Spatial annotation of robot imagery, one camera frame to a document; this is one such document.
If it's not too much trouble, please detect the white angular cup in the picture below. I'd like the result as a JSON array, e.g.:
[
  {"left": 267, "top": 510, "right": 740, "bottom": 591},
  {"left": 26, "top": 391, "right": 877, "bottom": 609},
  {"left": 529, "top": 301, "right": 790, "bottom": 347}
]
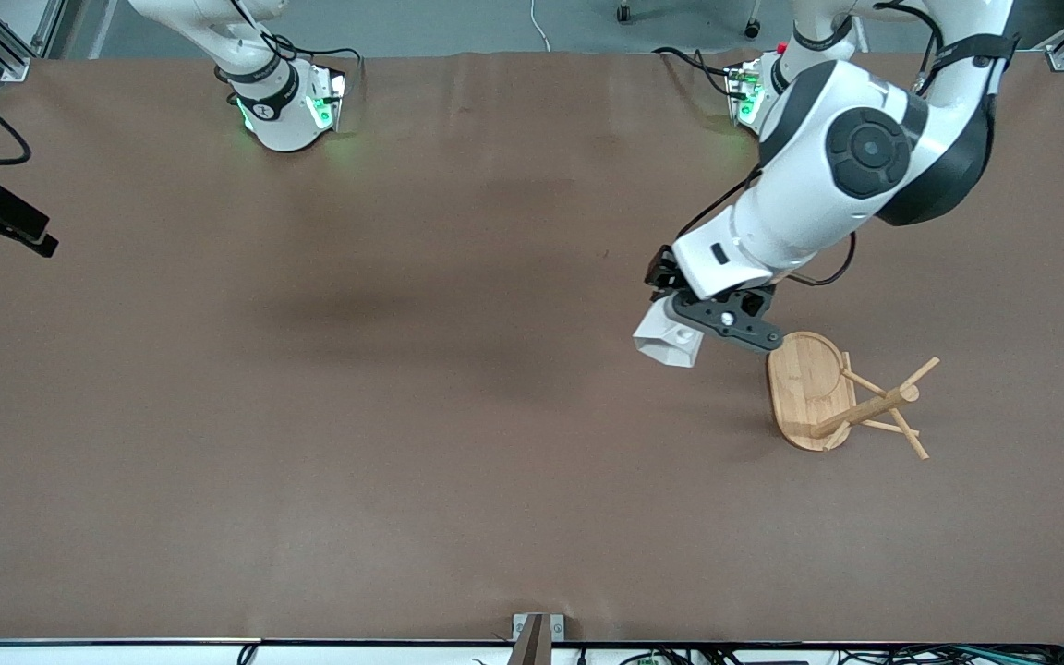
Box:
[{"left": 634, "top": 300, "right": 707, "bottom": 370}]

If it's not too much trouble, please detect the wooden cup rack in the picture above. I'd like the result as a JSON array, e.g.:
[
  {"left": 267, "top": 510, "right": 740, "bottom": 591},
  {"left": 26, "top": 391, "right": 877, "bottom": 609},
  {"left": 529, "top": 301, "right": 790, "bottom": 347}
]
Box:
[{"left": 766, "top": 331, "right": 941, "bottom": 461}]

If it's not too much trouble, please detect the brown paper table cover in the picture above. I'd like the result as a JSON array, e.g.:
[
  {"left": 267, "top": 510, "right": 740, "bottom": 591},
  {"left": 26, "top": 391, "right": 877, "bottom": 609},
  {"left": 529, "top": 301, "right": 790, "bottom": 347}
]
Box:
[{"left": 0, "top": 51, "right": 1064, "bottom": 645}]

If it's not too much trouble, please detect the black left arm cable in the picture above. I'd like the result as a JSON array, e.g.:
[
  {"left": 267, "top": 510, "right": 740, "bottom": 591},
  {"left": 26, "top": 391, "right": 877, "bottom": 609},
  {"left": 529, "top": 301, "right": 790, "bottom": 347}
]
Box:
[{"left": 680, "top": 166, "right": 858, "bottom": 288}]

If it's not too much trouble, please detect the black left base cable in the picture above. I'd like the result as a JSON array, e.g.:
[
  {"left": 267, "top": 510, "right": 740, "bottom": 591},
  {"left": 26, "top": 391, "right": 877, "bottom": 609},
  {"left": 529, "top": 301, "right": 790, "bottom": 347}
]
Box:
[{"left": 652, "top": 46, "right": 745, "bottom": 98}]

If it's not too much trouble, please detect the black base cable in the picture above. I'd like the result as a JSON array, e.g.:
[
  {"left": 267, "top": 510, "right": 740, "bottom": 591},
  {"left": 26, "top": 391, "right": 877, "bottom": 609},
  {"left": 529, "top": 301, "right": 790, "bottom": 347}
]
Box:
[
  {"left": 652, "top": 46, "right": 745, "bottom": 98},
  {"left": 260, "top": 32, "right": 364, "bottom": 93}
]

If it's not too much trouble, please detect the black right base cable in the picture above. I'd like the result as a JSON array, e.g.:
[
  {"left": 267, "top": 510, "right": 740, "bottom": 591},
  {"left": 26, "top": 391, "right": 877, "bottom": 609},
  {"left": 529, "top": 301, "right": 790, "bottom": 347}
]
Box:
[{"left": 260, "top": 32, "right": 364, "bottom": 93}]

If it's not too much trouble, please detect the metal table edge bracket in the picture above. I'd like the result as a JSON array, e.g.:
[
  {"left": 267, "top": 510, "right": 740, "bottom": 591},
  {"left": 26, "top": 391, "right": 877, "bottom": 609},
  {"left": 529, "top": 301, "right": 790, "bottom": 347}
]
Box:
[{"left": 512, "top": 612, "right": 565, "bottom": 665}]

